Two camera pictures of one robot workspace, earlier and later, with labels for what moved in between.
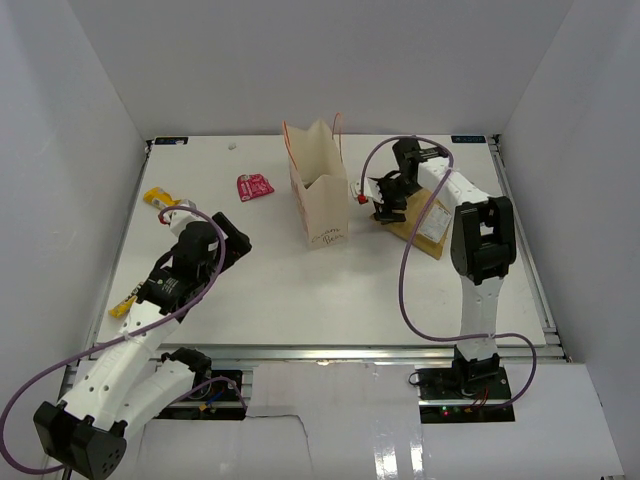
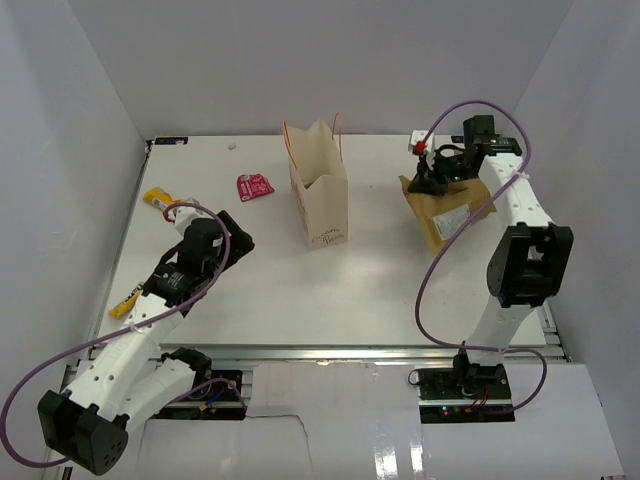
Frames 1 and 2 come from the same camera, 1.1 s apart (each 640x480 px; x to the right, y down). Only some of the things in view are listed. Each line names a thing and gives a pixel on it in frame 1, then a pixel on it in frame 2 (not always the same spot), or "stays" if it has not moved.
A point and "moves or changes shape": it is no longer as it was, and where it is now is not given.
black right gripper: [385, 212] -> [421, 184]
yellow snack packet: [160, 197] stays
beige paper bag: [316, 161] stays
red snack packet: [253, 185] stays
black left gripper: [236, 245] stays
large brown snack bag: [433, 233] moves or changes shape
